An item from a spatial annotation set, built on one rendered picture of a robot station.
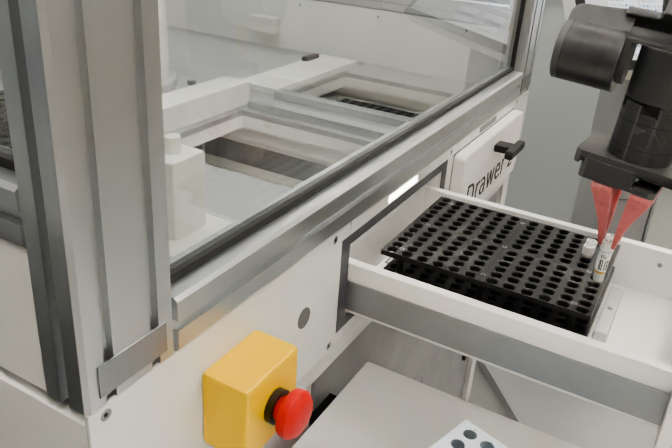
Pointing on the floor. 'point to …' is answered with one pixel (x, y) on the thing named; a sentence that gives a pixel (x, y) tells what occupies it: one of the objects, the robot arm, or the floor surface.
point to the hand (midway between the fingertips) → (609, 237)
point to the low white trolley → (408, 417)
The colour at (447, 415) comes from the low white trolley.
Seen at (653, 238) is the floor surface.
